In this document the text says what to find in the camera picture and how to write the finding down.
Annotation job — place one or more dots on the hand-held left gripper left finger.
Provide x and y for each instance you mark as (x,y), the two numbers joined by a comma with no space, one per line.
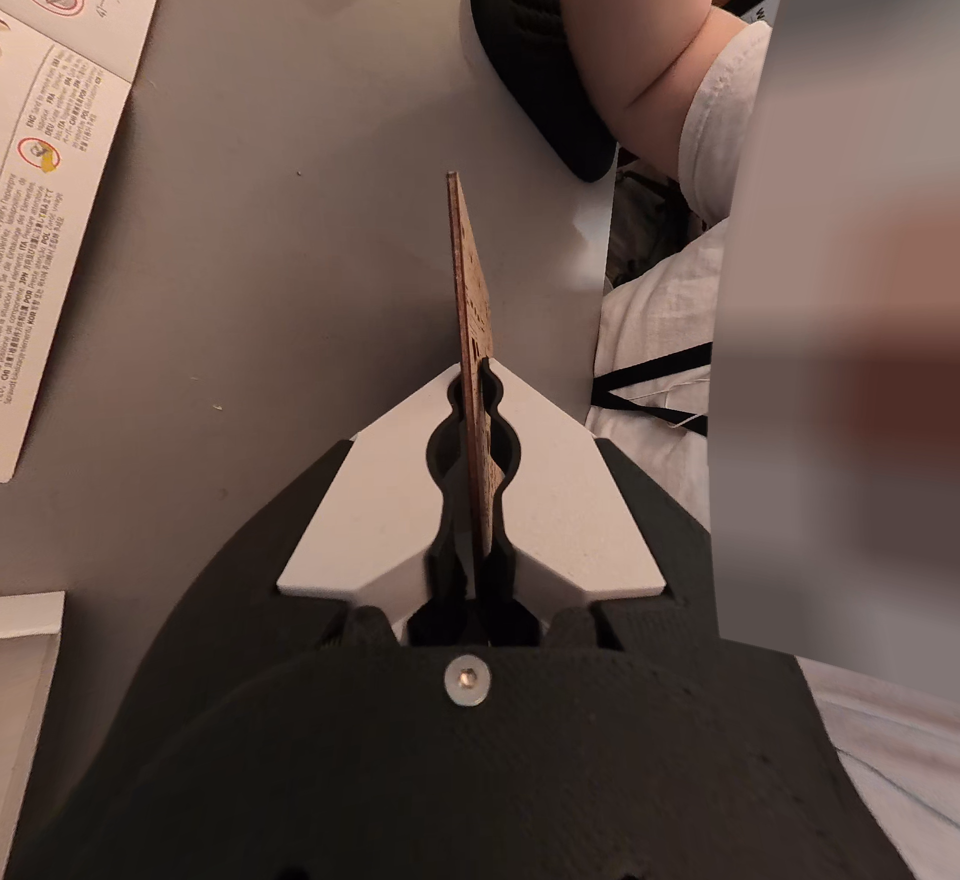
(367,520)

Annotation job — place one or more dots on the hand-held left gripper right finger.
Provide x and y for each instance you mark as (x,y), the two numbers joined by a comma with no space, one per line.
(577,520)

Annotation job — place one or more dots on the white cardboard tray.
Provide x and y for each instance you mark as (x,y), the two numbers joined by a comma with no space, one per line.
(30,670)

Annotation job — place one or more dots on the wooden parts sheet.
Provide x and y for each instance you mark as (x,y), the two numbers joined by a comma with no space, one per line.
(469,295)

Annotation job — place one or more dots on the instruction booklet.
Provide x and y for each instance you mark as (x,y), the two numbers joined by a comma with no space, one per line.
(60,145)

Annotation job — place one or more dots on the person's right forearm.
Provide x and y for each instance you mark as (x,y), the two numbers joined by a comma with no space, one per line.
(637,33)

